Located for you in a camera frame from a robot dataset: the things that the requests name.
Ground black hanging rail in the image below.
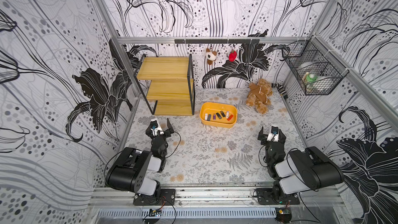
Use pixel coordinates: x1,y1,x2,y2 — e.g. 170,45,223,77
174,38,260,44

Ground black power connector box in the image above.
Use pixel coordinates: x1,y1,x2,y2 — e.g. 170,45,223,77
275,208,292,224

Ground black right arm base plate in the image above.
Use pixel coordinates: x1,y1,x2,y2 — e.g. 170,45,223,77
252,188,300,206

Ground small circuit board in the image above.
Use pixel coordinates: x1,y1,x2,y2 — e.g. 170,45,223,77
148,209,162,217

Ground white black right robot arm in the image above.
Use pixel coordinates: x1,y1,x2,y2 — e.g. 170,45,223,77
254,125,344,205

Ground hanging red plush toy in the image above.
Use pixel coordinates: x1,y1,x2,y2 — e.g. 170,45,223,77
229,50,237,62

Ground green white bottle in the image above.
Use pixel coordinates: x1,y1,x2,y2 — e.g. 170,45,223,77
304,73,318,85

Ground black wire basket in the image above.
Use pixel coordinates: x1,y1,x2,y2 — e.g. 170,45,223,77
282,40,349,96

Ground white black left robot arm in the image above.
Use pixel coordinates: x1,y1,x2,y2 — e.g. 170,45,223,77
105,118,175,199

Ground yellow plastic storage box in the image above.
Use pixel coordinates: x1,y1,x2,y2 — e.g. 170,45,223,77
200,102,238,128

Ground striped black white object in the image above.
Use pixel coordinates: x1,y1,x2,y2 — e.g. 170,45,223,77
272,84,288,100

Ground wooden shelf black frame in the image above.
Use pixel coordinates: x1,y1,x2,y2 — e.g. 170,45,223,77
133,54,195,116

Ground brown teddy bear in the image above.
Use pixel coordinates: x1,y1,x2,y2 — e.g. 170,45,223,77
246,78,273,114

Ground hanging dog plush toy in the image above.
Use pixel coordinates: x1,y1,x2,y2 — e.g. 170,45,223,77
205,48,217,65

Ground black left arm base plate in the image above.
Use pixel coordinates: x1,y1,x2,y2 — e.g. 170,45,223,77
133,188,176,206

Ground white bowl in basket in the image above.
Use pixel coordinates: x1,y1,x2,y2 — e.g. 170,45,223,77
296,61,320,73

